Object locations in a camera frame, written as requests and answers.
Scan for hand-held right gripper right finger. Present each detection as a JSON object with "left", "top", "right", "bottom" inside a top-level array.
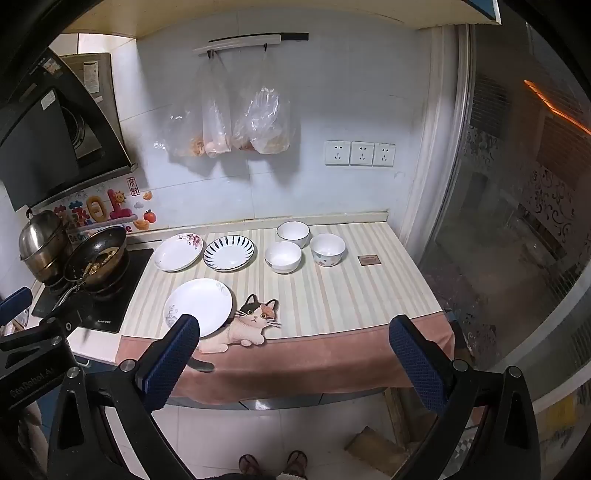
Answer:
[{"left": 389, "top": 315, "right": 541, "bottom": 480}]

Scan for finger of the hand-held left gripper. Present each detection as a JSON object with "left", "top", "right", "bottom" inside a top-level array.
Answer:
[
  {"left": 0, "top": 287, "right": 33, "bottom": 326},
  {"left": 28, "top": 307, "right": 93, "bottom": 344}
]

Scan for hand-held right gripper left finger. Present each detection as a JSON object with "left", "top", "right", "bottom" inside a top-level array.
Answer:
[{"left": 48, "top": 315, "right": 200, "bottom": 480}]

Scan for white bowl with dark rim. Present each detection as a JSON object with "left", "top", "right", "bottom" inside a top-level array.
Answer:
[{"left": 276, "top": 221, "right": 310, "bottom": 249}]

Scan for black induction cooktop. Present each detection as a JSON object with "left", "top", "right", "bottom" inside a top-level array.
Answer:
[{"left": 31, "top": 248, "right": 154, "bottom": 334}]

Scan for large white plate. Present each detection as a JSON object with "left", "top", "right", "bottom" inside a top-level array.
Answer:
[{"left": 164, "top": 278, "right": 234, "bottom": 339}]

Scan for stainless steel pot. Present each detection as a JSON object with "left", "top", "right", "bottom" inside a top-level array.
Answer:
[{"left": 18, "top": 210, "right": 75, "bottom": 283}]

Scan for dark frying pan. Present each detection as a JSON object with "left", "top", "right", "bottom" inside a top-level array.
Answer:
[{"left": 51, "top": 224, "right": 129, "bottom": 319}]

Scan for cardboard piece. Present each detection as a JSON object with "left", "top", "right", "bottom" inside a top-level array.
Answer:
[{"left": 345, "top": 425, "right": 410, "bottom": 476}]

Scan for striped tablecloth with cat print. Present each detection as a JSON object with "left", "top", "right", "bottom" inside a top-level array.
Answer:
[{"left": 115, "top": 223, "right": 455, "bottom": 402}]

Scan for white plate with floral print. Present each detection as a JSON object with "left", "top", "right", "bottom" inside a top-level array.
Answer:
[{"left": 154, "top": 233, "right": 204, "bottom": 273}]

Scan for white plate with striped rim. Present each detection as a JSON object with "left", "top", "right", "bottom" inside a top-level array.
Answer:
[{"left": 203, "top": 235, "right": 256, "bottom": 272}]

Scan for white bowl with dotted print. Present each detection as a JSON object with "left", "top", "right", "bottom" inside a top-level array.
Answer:
[{"left": 309, "top": 233, "right": 346, "bottom": 267}]

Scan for person's right foot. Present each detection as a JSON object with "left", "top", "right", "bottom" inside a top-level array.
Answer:
[{"left": 285, "top": 451, "right": 308, "bottom": 479}]

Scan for plain white bowl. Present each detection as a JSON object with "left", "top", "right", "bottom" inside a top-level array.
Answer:
[{"left": 264, "top": 241, "right": 303, "bottom": 274}]

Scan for black range hood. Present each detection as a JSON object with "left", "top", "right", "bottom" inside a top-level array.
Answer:
[{"left": 0, "top": 46, "right": 138, "bottom": 212}]

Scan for sliding glass door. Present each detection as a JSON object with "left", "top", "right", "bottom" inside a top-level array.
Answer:
[{"left": 413, "top": 21, "right": 591, "bottom": 418}]

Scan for clear plastic bag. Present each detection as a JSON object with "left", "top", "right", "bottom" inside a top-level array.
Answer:
[
  {"left": 202, "top": 56, "right": 233, "bottom": 159},
  {"left": 232, "top": 50, "right": 292, "bottom": 155},
  {"left": 154, "top": 108, "right": 207, "bottom": 158}
]

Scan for colourful wall stickers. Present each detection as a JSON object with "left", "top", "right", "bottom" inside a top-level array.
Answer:
[{"left": 53, "top": 178, "right": 156, "bottom": 241}]

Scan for white wall socket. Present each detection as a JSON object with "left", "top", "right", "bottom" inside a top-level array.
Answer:
[
  {"left": 373, "top": 142, "right": 396, "bottom": 168},
  {"left": 324, "top": 140, "right": 351, "bottom": 166},
  {"left": 350, "top": 141, "right": 375, "bottom": 167}
]

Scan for white hook rail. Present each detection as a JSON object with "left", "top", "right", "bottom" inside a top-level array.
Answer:
[{"left": 193, "top": 33, "right": 281, "bottom": 56}]

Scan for black wall rail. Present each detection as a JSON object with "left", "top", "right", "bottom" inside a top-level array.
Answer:
[{"left": 209, "top": 32, "right": 309, "bottom": 44}]

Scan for wall cabinet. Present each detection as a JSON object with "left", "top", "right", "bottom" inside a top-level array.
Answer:
[{"left": 60, "top": 0, "right": 502, "bottom": 40}]

